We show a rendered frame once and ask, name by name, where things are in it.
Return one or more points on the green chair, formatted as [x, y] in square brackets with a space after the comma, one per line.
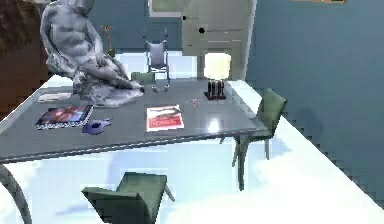
[270, 110]
[142, 77]
[133, 200]

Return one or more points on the small tangled keyring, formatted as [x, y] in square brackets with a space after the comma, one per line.
[195, 102]

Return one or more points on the red and white magazine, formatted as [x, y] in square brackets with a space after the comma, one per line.
[164, 117]

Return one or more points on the small grey salt shaker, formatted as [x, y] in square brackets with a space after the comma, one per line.
[165, 88]
[154, 89]

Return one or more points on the cream shade table lamp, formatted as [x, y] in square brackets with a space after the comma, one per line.
[217, 71]

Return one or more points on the grey dining table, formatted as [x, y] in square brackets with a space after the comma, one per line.
[133, 130]

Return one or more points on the grey wheelchair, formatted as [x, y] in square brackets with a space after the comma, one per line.
[157, 55]

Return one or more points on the purple flat gadget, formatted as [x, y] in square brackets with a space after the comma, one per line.
[96, 126]

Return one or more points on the small orange house plant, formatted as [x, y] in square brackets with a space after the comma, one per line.
[108, 38]

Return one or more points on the grey stone torso statue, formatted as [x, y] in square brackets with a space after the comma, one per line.
[83, 56]

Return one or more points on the dark colourful picture book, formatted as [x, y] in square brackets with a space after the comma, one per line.
[65, 116]

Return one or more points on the white paper sheet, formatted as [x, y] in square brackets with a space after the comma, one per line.
[53, 97]

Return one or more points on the white framed wall picture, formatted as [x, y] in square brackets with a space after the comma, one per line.
[165, 7]

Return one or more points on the wooden framed wall picture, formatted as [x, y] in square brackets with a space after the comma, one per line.
[320, 1]

